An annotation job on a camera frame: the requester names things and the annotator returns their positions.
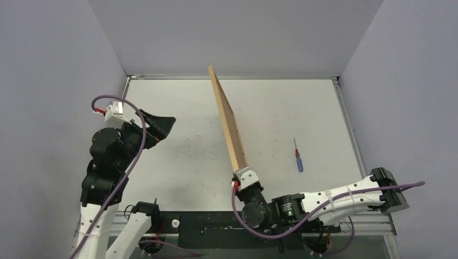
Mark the wooden picture frame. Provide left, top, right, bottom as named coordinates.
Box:
left=208, top=65, right=248, bottom=172

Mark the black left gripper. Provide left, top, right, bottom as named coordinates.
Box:
left=117, top=108, right=176, bottom=168

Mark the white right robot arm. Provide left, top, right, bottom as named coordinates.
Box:
left=232, top=167, right=409, bottom=231

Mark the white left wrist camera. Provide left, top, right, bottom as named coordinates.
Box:
left=94, top=100, right=131, bottom=129

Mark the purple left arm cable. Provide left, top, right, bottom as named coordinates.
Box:
left=68, top=94, right=201, bottom=259

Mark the blue red screwdriver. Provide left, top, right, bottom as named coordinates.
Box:
left=293, top=138, right=304, bottom=173

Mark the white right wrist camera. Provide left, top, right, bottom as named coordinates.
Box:
left=234, top=166, right=259, bottom=192

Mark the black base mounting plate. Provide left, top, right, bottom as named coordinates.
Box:
left=140, top=211, right=341, bottom=253

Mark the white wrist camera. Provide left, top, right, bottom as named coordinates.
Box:
left=94, top=100, right=131, bottom=129
left=234, top=166, right=259, bottom=192

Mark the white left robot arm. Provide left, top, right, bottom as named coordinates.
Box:
left=70, top=110, right=176, bottom=258

